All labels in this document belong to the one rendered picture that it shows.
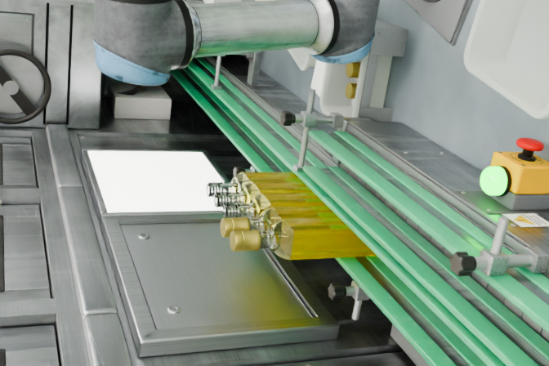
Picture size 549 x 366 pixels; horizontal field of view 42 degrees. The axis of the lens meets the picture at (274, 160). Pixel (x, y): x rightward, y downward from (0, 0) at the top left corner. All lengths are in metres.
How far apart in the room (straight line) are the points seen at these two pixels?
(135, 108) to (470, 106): 1.29
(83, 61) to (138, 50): 1.06
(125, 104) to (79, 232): 0.89
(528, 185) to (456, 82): 0.32
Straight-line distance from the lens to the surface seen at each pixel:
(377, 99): 1.51
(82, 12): 2.12
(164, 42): 1.10
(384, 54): 1.48
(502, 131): 1.24
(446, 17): 1.37
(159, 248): 1.44
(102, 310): 1.24
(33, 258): 1.48
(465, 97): 1.32
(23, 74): 2.14
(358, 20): 1.31
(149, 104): 2.33
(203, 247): 1.46
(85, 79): 2.15
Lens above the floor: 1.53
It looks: 21 degrees down
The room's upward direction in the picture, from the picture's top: 90 degrees counter-clockwise
